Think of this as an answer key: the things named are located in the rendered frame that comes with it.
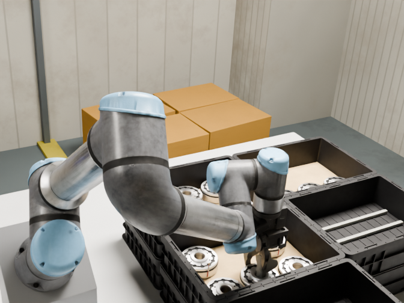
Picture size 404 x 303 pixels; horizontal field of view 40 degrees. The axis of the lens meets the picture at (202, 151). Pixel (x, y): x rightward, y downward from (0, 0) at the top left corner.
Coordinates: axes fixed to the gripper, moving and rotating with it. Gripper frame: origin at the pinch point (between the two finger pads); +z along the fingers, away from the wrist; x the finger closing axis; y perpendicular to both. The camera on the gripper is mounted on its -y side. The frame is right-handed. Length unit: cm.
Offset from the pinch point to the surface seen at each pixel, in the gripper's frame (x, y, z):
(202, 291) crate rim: -8.2, -19.6, -7.3
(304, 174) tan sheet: 40, 48, 2
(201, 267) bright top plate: 6.3, -12.1, -0.9
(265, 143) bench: 87, 64, 15
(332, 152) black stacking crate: 39, 59, -5
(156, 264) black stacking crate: 18.4, -19.6, 4.8
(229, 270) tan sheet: 5.1, -3.9, 2.0
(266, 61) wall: 221, 156, 29
